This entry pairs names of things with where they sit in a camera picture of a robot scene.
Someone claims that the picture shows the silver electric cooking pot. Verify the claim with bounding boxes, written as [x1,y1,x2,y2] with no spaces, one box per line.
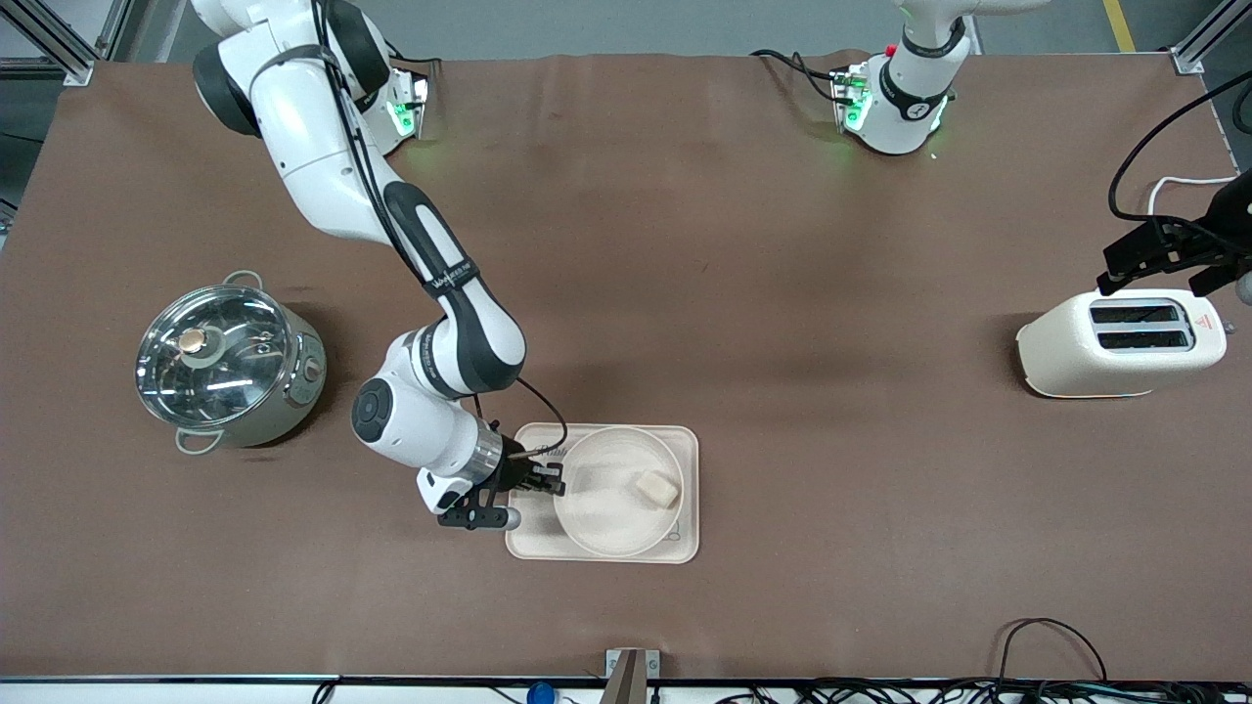
[134,270,329,457]

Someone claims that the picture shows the black cable bundle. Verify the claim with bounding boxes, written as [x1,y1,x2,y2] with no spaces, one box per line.
[714,679,1252,704]

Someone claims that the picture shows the white toaster power cable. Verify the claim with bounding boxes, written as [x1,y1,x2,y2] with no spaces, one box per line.
[1146,174,1241,218]

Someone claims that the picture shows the brown table mat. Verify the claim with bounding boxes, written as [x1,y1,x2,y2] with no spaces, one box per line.
[0,49,1252,682]

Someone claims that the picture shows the aluminium frame profile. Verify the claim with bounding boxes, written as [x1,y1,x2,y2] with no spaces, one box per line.
[1169,0,1252,75]
[0,0,134,86]

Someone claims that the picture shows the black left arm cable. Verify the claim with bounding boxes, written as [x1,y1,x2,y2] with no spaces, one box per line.
[1108,70,1252,228]

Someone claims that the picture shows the black looped cable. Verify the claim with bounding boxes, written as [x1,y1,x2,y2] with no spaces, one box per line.
[996,617,1108,685]

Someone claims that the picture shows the beige round plate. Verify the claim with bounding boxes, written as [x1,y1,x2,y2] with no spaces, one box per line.
[554,426,686,559]

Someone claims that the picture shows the glass pot lid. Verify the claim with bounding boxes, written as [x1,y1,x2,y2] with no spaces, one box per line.
[135,285,292,429]

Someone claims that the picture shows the beige rabbit print tray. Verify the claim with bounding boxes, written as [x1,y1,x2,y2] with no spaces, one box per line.
[506,422,700,564]

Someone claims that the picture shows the cream two-slot toaster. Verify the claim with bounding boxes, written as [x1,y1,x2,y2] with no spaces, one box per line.
[1015,288,1229,399]

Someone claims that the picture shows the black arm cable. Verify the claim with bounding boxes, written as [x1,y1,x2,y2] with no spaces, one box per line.
[311,0,569,461]
[1108,70,1252,228]

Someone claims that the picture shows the small pale bun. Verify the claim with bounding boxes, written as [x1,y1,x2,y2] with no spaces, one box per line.
[636,471,682,510]

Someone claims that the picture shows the grey metal bracket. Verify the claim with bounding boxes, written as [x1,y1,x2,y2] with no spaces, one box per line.
[605,648,660,704]

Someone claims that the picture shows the black base power cable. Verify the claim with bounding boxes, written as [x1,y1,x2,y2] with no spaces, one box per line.
[748,49,844,105]

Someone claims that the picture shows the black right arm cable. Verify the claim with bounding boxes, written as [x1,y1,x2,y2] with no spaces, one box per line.
[311,0,569,461]

